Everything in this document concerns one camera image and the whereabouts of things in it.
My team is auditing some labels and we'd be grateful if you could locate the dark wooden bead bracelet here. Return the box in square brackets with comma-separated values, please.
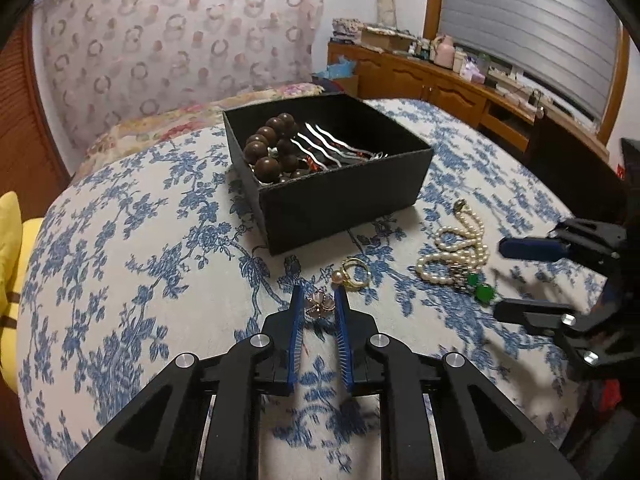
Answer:
[243, 114, 313, 183]

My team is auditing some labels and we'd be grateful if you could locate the floral pillow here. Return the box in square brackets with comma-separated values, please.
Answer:
[82, 82, 326, 161]

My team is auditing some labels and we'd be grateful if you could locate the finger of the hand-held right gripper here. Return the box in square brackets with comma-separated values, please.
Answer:
[498, 217, 628, 273]
[492, 297, 607, 347]

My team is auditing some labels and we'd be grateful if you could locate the folded patterned cloth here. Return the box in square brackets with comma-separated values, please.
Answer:
[331, 17, 391, 43]

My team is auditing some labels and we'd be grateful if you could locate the black box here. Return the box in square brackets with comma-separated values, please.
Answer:
[222, 92, 433, 256]

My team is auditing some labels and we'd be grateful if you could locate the box with blue bag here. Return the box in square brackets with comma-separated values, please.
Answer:
[312, 57, 360, 97]

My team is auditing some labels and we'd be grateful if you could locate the pink thermos jug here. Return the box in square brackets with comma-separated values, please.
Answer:
[434, 35, 455, 67]

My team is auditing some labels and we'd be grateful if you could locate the silver wavy hairpin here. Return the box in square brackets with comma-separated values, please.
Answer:
[292, 122, 388, 168]

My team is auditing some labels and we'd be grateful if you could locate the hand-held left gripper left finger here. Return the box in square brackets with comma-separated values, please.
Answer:
[57, 285, 306, 480]

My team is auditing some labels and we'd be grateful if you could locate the ring patterned curtain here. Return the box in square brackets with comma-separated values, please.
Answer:
[32, 0, 328, 151]

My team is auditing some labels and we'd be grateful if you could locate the brown louvered wardrobe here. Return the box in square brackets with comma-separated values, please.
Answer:
[0, 25, 71, 201]

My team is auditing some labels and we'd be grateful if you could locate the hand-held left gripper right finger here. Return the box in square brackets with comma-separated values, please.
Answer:
[334, 286, 583, 480]

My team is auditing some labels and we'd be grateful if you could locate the gold pearl ring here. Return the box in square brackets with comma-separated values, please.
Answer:
[331, 257, 372, 291]

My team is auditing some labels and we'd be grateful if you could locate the pink flower brooch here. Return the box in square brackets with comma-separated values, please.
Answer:
[306, 294, 335, 317]

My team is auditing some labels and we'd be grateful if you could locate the grey window blind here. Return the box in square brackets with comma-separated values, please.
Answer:
[442, 0, 626, 126]

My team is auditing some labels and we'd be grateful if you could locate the dark chair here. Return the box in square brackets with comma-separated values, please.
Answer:
[527, 110, 631, 221]

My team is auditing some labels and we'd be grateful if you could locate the white pearl necklace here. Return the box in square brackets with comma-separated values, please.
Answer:
[416, 200, 490, 286]

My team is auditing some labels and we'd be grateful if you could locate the green jade pendant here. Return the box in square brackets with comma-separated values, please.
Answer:
[452, 267, 497, 306]

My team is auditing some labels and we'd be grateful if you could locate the wooden side cabinet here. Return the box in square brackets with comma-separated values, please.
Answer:
[327, 42, 608, 161]

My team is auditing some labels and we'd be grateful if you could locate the cardboard box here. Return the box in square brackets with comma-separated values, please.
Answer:
[361, 27, 416, 53]

